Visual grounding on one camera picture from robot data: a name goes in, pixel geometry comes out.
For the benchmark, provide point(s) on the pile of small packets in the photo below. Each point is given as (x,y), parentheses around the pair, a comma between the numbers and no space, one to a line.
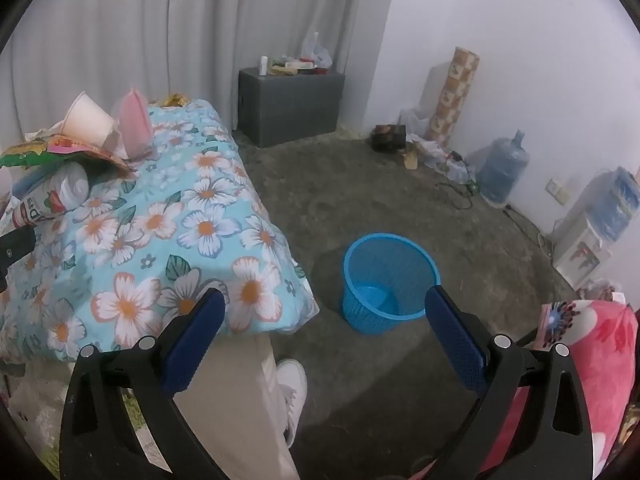
(300,66)

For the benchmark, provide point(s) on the dark brown box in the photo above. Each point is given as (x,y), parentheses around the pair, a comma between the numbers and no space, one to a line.
(387,137)

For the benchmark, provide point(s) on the pink floral blanket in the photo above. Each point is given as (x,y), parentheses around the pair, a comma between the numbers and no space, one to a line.
(600,360)

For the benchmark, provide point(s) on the brown cardboard piece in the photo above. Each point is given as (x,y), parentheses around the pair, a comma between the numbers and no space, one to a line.
(411,162)

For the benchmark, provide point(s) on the blue water jug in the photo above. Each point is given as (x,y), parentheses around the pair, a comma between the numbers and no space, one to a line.
(615,205)
(500,170)

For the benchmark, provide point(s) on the pink snack packet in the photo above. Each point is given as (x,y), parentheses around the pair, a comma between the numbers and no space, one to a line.
(132,120)

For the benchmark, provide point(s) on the white paper cup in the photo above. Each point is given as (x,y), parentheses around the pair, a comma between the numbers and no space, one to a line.
(87,120)

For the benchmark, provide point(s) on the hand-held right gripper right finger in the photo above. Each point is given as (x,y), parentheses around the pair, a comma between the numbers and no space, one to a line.
(454,340)

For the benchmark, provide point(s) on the blue floral tablecloth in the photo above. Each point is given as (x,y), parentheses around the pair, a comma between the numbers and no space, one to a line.
(200,210)

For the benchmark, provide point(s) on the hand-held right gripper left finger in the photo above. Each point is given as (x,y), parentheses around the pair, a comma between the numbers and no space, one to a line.
(196,345)

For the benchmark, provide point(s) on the golden snack packet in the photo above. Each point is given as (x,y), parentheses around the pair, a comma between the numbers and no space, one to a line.
(175,100)

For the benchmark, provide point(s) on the white plastic bags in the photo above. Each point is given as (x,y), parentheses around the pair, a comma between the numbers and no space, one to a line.
(425,147)

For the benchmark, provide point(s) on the crumpled clear plastic sheet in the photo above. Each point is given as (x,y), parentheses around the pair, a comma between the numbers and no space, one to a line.
(35,410)

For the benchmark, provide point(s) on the white wall socket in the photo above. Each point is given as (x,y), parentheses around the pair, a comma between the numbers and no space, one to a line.
(556,190)

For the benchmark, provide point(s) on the white water dispenser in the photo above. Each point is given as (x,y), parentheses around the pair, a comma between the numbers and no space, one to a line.
(575,252)

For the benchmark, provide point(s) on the clear plastic bag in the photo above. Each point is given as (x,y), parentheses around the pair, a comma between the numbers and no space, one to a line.
(317,52)

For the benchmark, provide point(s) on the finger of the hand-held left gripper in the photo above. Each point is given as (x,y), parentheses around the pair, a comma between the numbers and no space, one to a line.
(15,249)

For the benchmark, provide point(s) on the grey cabinet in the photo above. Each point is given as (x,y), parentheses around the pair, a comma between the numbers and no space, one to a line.
(290,110)

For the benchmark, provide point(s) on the grey white curtain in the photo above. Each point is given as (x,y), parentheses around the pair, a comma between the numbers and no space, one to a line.
(150,35)

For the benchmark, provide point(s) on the green yellow snack packet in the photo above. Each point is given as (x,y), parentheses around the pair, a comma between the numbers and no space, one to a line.
(60,152)

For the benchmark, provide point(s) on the patterned rolled mat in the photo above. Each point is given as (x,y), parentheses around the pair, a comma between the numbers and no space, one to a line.
(452,95)

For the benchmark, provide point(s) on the blue mesh wastebasket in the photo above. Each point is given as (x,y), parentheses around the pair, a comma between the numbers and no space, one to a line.
(365,310)

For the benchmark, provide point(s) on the person's white shoe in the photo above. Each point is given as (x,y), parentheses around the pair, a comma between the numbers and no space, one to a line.
(292,390)

